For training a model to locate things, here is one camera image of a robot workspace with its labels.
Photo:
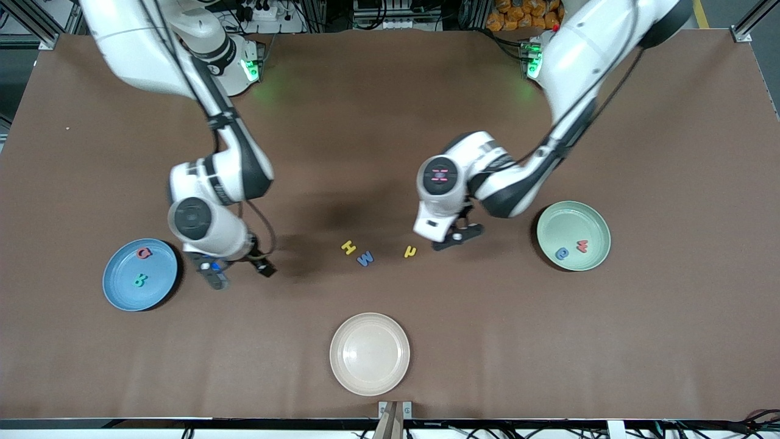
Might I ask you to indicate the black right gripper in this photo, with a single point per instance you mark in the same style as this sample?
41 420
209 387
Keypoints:
258 261

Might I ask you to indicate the yellow foam letter H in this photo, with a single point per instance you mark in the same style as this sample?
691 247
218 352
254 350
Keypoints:
348 247

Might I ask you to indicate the blue foam letter e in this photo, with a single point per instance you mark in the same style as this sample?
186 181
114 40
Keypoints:
561 252

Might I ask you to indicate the red foam letter w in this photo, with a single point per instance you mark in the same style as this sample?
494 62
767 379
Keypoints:
582 246

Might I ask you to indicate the teal foam letter R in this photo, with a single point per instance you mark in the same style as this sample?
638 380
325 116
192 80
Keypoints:
139 278

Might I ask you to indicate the red foam letter Q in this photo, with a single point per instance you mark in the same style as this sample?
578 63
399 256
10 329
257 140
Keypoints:
138 252

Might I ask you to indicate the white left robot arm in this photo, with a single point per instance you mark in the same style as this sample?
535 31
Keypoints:
579 55

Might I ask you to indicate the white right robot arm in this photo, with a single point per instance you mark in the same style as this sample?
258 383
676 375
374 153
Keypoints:
225 164

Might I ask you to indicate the green round plate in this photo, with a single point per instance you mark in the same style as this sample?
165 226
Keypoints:
573 222

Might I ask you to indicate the cream white round plate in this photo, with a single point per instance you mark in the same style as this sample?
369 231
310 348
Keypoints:
370 353

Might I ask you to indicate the blue round plate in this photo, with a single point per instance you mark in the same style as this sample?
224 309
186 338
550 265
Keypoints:
131 296

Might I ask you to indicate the yellow foam letter r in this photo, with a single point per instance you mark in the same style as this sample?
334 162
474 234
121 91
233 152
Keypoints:
411 251

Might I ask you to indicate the blue foam letter M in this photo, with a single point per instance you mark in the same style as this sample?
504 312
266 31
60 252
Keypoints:
365 258

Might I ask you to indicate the white power strip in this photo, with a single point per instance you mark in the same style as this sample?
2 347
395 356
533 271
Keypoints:
399 24
262 11

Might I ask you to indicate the orange packaged items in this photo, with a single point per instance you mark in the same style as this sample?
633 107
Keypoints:
524 15

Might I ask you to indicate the metal table edge bracket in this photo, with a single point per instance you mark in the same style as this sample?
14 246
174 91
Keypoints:
395 414

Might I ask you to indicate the aluminium frame profile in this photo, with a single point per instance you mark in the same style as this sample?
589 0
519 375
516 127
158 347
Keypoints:
24 21
752 24

